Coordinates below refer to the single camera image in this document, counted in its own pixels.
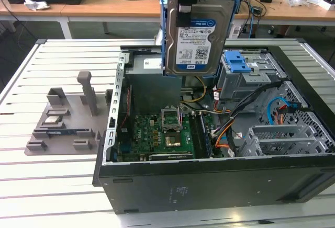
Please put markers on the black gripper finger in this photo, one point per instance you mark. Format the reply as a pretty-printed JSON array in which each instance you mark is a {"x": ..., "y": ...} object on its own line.
[{"x": 183, "y": 16}]

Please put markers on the hard disk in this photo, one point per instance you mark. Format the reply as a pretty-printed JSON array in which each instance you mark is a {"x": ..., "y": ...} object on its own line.
[{"x": 196, "y": 42}]

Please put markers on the silver disk bay cage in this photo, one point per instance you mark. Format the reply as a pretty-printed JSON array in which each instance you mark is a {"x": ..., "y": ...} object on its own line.
[{"x": 235, "y": 86}]

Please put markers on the silver power supply unit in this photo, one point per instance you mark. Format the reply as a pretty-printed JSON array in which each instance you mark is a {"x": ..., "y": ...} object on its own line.
[{"x": 154, "y": 86}]

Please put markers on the wooden desk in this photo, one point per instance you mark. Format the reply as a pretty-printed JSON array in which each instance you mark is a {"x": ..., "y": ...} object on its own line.
[{"x": 104, "y": 8}]

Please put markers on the black RAM slot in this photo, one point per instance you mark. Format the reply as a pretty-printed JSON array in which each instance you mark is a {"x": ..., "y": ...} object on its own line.
[
  {"x": 195, "y": 136},
  {"x": 200, "y": 136}
]

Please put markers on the green motherboard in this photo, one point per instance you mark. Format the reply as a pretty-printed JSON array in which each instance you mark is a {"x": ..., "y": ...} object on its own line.
[{"x": 146, "y": 134}]

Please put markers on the CPU socket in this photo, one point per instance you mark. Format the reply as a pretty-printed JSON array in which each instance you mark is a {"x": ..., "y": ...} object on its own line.
[{"x": 173, "y": 140}]

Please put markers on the dark RAM stick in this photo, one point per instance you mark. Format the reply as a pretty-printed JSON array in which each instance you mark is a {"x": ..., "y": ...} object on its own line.
[
  {"x": 62, "y": 132},
  {"x": 206, "y": 139}
]

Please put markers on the white small box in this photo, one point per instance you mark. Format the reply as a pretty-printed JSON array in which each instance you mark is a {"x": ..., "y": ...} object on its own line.
[{"x": 327, "y": 4}]

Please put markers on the black graphics card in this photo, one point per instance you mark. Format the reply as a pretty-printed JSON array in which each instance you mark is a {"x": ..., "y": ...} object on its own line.
[{"x": 170, "y": 157}]

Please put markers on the crumpled white paper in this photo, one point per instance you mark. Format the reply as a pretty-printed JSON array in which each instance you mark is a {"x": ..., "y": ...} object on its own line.
[{"x": 35, "y": 4}]

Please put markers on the silver perforated drive cage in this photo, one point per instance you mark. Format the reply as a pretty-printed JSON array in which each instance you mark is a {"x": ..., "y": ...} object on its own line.
[{"x": 277, "y": 139}]

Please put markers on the silver CPU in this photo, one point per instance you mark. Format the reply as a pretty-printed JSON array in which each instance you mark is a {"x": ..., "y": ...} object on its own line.
[{"x": 52, "y": 119}]

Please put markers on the grey plastic parts rack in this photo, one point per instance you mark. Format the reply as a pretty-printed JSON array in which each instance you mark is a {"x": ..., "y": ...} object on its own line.
[{"x": 73, "y": 144}]

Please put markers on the black open PC case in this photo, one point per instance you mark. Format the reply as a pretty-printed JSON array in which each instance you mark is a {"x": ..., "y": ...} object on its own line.
[{"x": 209, "y": 186}]

